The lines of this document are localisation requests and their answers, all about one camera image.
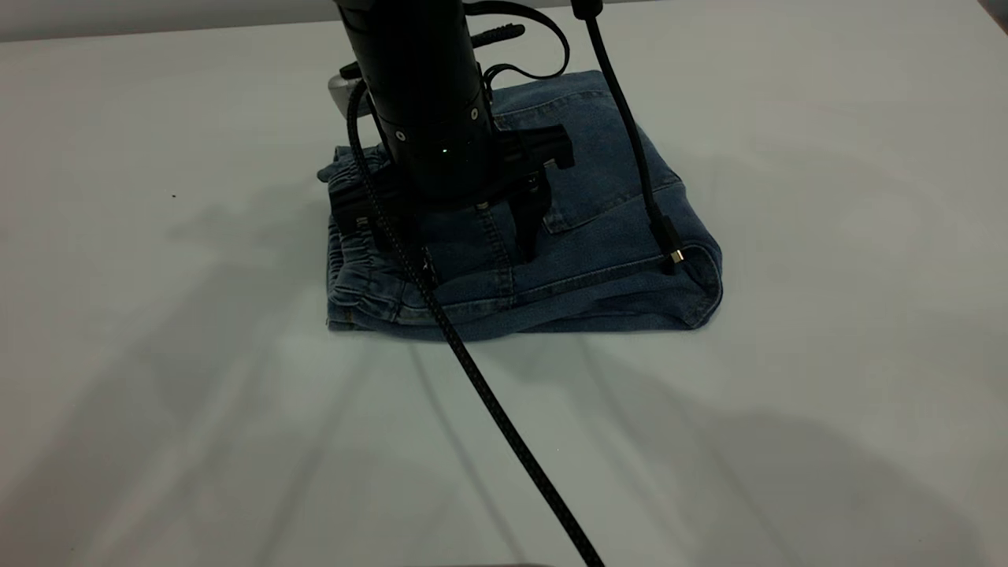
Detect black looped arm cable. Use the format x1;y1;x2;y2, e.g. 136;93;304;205
463;0;572;87

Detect black braided cable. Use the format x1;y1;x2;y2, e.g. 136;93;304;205
345;79;607;567

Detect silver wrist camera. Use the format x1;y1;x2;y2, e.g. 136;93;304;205
327;67;365;117

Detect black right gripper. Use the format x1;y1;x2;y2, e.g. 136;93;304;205
329;98;576;289

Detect blue denim jeans shorts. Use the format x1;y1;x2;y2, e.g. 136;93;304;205
317;69;724;341

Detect black cable with gold plug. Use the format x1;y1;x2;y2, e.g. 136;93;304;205
571;0;686;275

